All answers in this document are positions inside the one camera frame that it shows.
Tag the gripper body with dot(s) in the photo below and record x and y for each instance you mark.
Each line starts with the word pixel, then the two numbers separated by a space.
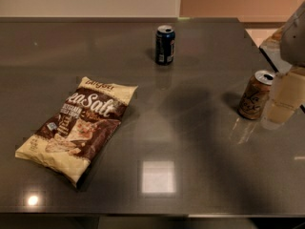
pixel 294 40

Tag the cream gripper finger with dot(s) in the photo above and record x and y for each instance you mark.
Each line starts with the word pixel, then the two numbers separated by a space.
pixel 276 114

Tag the orange soda can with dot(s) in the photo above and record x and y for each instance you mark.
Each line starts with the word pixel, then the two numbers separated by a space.
pixel 256 94

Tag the blue soda can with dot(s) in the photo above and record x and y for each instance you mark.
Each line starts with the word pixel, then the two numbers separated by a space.
pixel 164 45

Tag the sea salt chips bag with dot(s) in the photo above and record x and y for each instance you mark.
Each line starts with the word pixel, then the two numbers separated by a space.
pixel 69 141

